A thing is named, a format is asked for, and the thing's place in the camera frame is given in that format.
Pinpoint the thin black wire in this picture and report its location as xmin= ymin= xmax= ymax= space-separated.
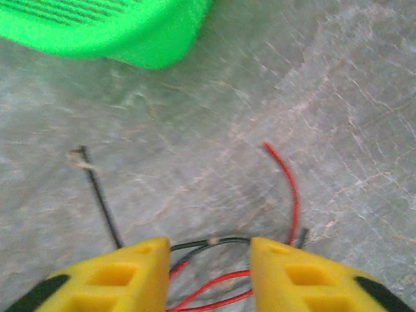
xmin=297 ymin=227 xmax=310 ymax=248
xmin=68 ymin=145 xmax=126 ymax=250
xmin=168 ymin=236 xmax=254 ymax=253

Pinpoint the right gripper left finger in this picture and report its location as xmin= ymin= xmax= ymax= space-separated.
xmin=5 ymin=237 xmax=172 ymax=312

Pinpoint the green plastic mesh basket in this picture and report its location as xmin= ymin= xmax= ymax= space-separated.
xmin=0 ymin=0 xmax=215 ymax=71

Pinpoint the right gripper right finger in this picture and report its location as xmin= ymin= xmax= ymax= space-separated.
xmin=250 ymin=237 xmax=416 ymax=312

